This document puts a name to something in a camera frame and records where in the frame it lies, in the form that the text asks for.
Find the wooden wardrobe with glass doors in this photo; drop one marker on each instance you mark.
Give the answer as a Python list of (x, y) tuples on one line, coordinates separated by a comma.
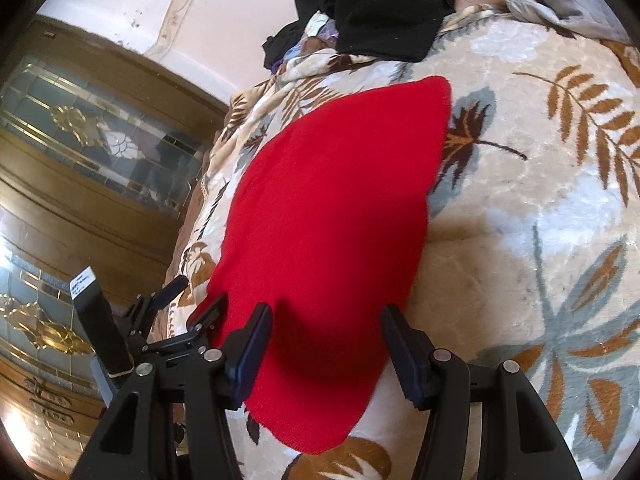
[(75, 185)]

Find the leaf printed cream blanket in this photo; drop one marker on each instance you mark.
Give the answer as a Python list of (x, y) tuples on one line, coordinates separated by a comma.
[(525, 260)]

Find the red knit garment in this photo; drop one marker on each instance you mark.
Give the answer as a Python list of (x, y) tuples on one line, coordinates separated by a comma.
[(325, 210)]

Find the dark purple cloth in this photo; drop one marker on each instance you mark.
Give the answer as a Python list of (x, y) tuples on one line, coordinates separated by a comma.
[(280, 45)]

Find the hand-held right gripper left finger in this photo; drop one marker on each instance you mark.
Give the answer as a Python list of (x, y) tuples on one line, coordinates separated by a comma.
[(250, 355)]

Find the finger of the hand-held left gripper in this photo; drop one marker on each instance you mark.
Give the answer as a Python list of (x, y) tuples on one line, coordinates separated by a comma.
[(172, 291), (210, 312)]

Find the black cloth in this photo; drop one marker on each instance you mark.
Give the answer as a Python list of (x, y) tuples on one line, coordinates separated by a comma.
[(390, 5)]

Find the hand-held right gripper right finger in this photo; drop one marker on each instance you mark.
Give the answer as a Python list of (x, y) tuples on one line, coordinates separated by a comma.
[(407, 360)]

